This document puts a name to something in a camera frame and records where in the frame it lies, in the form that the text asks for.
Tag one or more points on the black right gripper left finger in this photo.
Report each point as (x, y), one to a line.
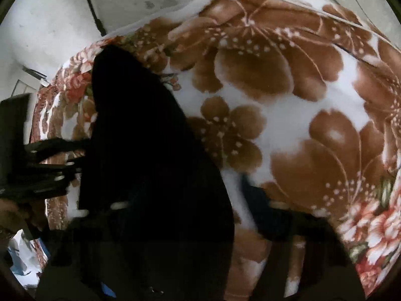
(25, 179)

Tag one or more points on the brown floral fleece blanket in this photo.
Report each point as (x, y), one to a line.
(300, 97)

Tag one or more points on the black and blue sweatshirt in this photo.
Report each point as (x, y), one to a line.
(159, 223)

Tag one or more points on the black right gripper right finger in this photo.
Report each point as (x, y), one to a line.
(327, 272)

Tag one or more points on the pile of clothes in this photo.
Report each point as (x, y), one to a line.
(29, 259)

